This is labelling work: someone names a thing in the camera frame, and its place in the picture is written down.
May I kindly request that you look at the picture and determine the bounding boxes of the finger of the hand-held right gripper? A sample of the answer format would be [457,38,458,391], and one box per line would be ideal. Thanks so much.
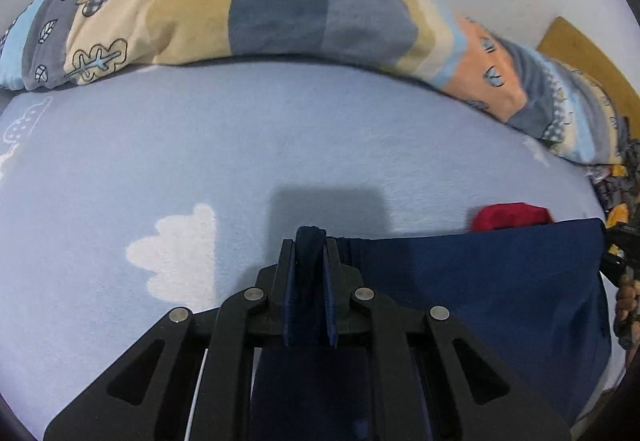
[600,221,640,292]

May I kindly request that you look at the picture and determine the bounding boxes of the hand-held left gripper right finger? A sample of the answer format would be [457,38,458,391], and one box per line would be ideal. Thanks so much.
[322,238,571,441]

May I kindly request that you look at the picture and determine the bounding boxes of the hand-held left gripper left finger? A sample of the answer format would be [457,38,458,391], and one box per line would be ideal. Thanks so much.
[44,238,301,441]

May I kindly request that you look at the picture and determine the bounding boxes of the navy jacket with red collar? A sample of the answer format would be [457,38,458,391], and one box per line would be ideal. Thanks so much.
[250,202,613,441]

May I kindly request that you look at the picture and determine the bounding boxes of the person's right hand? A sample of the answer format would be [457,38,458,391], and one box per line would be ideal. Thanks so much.
[614,277,640,352]

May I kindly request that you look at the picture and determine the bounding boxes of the dark patterned cloth with yellow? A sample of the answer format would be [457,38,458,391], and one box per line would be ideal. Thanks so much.
[587,161,640,232]

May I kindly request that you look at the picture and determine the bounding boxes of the light blue cloud bed sheet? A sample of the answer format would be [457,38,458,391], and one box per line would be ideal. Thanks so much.
[0,61,608,427]

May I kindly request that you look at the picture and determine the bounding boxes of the wooden headboard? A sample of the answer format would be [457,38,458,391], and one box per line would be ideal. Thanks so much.
[537,16,640,142]

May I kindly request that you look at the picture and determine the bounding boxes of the rolled patchwork quilt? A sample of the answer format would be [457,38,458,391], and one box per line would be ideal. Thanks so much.
[0,0,628,165]

